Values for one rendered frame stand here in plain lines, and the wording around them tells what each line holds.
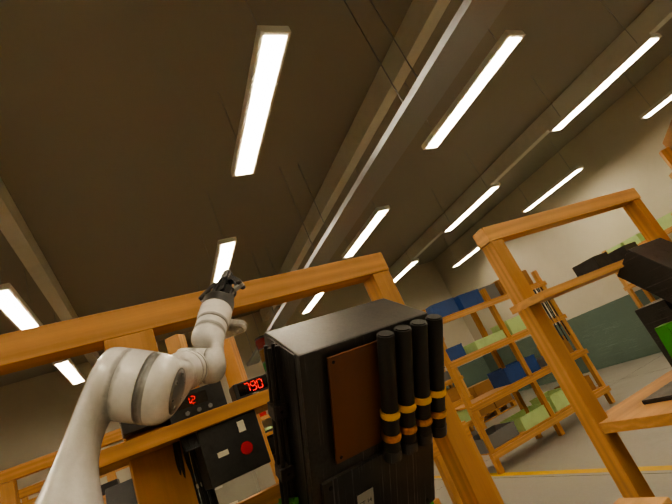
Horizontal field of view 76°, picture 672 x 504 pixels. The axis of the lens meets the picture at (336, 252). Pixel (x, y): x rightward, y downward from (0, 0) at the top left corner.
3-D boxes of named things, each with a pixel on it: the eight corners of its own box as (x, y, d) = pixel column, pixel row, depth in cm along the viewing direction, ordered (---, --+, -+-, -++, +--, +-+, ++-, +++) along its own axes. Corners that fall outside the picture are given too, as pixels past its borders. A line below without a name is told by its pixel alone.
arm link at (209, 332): (234, 314, 96) (194, 313, 95) (221, 367, 83) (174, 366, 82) (236, 337, 100) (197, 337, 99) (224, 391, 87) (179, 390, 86)
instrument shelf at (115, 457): (383, 359, 151) (378, 348, 152) (89, 472, 103) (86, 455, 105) (352, 376, 170) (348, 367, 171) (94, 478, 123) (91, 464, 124)
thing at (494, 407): (495, 410, 1066) (480, 381, 1090) (517, 405, 1000) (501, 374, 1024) (460, 429, 1009) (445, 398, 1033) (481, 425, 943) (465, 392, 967)
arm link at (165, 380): (218, 347, 79) (172, 341, 79) (176, 358, 53) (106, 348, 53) (209, 399, 78) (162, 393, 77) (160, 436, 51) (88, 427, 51)
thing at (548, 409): (618, 401, 631) (535, 264, 706) (501, 475, 523) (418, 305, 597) (588, 406, 677) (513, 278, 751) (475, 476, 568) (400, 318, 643)
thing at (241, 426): (272, 461, 122) (254, 408, 126) (212, 489, 113) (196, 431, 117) (260, 465, 131) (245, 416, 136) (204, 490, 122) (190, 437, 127)
